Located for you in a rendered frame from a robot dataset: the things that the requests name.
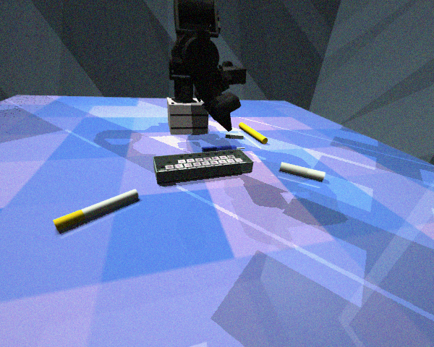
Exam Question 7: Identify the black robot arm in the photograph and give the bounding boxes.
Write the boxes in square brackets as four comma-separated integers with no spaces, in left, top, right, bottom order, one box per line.
[169,0,247,103]

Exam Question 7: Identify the yellow long bar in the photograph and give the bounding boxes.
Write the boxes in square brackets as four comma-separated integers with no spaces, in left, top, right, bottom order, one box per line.
[239,122,268,144]

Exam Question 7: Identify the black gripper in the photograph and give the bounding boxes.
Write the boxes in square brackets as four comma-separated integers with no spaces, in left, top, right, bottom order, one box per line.
[189,67,241,132]

